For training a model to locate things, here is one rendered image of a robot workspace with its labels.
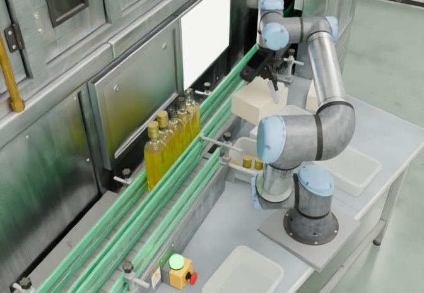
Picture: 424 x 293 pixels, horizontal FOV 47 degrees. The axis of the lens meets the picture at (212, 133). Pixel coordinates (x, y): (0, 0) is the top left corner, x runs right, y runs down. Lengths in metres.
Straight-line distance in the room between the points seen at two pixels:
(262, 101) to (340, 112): 0.47
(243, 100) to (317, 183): 0.37
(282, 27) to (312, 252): 0.73
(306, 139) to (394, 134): 1.09
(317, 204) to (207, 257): 0.40
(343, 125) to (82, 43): 0.72
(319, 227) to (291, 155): 0.54
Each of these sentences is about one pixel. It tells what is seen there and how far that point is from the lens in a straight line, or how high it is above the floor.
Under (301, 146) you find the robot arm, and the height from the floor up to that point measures 1.33.
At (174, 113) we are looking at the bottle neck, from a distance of 1.59.
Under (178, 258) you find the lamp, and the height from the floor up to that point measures 0.85.
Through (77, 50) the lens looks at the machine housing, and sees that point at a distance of 1.38.
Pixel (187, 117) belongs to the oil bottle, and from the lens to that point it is 1.66.
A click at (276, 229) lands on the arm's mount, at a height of 0.76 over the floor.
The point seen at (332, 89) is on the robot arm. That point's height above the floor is 1.38.
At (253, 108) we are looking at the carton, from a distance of 1.65.
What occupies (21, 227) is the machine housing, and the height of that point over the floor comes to 1.05.
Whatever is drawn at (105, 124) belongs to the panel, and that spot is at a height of 1.17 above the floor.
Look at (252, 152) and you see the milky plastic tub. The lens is 1.96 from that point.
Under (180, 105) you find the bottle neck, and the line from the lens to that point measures 1.63.
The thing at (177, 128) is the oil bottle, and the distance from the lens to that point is 1.61.
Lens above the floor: 2.10
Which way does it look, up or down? 40 degrees down
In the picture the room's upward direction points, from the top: straight up
